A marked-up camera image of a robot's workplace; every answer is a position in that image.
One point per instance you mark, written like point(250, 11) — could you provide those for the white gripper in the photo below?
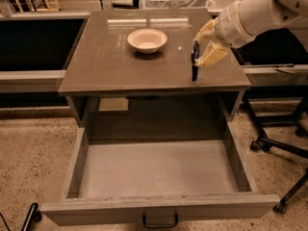
point(229, 28)

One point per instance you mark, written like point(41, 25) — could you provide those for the dark blue rxbar wrapper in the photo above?
point(194, 57)

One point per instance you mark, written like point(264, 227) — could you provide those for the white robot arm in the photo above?
point(259, 16)

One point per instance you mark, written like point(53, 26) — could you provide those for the grey counter cabinet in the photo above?
point(105, 65)

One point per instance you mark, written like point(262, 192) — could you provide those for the open grey top drawer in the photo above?
point(117, 183)

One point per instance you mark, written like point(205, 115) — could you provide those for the white paper bowl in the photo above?
point(147, 41)

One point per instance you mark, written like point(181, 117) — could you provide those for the black wheeled stand base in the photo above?
point(296, 118)

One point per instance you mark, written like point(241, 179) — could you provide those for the black stand leg left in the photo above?
point(33, 216)

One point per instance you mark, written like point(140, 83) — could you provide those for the white wire basket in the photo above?
point(183, 4)

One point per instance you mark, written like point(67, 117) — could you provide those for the black drawer handle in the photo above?
point(159, 220)

